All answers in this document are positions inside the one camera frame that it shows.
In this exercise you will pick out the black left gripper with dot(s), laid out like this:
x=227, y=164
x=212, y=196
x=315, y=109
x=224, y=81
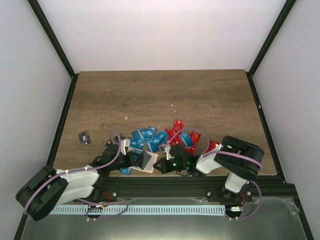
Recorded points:
x=132, y=162

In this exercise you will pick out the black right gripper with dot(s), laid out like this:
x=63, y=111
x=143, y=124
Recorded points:
x=165, y=169

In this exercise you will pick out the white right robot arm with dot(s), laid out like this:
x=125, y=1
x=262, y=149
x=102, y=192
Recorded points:
x=242, y=159

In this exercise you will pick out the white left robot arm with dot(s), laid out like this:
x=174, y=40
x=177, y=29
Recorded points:
x=52, y=187

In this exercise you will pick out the blue striped card front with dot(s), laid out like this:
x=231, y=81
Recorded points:
x=126, y=171

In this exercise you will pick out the blue VIP card centre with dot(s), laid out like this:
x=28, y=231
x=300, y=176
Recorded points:
x=139, y=139

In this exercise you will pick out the blue vip card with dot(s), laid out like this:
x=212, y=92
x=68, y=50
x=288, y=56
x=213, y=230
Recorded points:
x=139, y=139
x=158, y=139

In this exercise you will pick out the red VIP card long diagonal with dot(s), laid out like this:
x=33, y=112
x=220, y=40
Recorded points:
x=173, y=140

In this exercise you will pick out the blue VIP card right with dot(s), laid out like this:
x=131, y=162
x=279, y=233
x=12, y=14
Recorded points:
x=158, y=139

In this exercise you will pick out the blue card top with chip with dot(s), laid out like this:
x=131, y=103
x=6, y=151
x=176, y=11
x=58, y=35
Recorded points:
x=151, y=132

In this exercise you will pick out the red VIP card top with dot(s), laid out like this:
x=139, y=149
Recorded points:
x=178, y=125

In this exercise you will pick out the red VIP card far right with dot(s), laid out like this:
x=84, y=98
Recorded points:
x=212, y=145

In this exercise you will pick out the lone black VIP card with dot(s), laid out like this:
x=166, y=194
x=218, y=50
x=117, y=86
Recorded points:
x=84, y=138

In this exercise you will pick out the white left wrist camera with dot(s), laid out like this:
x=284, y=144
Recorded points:
x=124, y=144

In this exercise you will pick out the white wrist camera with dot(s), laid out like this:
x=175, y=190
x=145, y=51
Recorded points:
x=166, y=150
x=124, y=144

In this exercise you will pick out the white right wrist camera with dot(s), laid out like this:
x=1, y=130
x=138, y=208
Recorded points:
x=166, y=150

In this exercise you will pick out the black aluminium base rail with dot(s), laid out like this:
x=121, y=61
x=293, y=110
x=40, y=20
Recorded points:
x=111, y=189

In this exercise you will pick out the light blue slotted cable duct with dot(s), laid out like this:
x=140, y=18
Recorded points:
x=202, y=210

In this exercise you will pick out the black frame post left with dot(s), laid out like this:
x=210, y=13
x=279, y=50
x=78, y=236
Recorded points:
x=40, y=15

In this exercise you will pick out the black frame post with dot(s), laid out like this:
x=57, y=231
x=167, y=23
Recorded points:
x=40, y=15
x=277, y=25

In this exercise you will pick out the black frame post right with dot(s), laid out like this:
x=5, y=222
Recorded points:
x=277, y=25

